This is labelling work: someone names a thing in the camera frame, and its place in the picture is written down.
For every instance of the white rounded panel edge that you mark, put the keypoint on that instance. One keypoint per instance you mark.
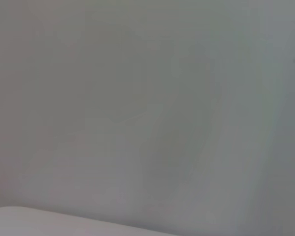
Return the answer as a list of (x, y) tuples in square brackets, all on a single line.
[(39, 223)]

